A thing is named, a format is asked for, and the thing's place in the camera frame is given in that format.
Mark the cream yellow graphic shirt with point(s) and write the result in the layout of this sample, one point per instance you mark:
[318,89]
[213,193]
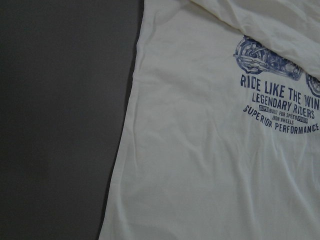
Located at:
[221,138]

